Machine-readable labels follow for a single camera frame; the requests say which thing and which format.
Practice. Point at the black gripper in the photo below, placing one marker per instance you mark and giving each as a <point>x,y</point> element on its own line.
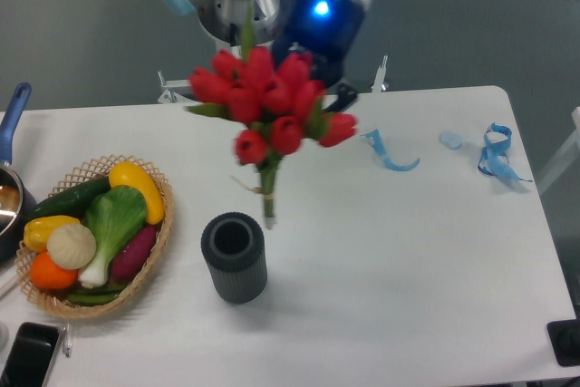
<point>325,29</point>

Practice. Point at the red tulip bouquet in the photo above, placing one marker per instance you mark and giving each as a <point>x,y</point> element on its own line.
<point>279,106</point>

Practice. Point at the dark grey ribbed vase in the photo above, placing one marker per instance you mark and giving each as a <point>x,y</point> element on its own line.
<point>233,247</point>

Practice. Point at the curved blue tape strip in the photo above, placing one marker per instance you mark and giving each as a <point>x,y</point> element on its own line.
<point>374,139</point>

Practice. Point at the small blue cap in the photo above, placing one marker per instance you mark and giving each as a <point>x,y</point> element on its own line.
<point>451,140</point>

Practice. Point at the tangled blue tape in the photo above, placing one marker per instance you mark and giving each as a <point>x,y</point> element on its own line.
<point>494,160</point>

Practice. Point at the yellow squash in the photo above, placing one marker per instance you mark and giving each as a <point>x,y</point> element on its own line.
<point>130,174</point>

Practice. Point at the green bok choy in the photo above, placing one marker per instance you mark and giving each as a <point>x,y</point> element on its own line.
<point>114,218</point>

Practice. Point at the purple sweet potato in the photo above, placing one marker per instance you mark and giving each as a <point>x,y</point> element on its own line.
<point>128,263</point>

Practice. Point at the woven wicker basket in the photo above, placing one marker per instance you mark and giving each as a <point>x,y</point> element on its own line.
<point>97,168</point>

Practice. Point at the green cucumber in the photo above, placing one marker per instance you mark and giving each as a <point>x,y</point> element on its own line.
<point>73,201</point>

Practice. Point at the white steamed bun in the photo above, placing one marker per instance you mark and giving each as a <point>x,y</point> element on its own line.
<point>71,246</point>

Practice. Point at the green pea pods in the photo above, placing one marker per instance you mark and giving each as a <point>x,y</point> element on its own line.
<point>94,296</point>

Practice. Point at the black device at edge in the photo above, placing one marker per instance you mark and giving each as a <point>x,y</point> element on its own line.
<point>564,338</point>

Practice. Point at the yellow bell pepper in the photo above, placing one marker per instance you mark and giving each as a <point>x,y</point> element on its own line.
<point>38,230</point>

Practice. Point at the orange fruit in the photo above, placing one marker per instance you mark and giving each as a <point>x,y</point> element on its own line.
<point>46,275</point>

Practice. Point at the clear pen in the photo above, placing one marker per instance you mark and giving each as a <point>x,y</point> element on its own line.
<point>67,345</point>

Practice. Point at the black smartphone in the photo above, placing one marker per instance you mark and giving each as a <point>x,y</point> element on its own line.
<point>31,355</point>

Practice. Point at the blue handled saucepan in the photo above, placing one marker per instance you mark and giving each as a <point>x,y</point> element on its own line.
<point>16,201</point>

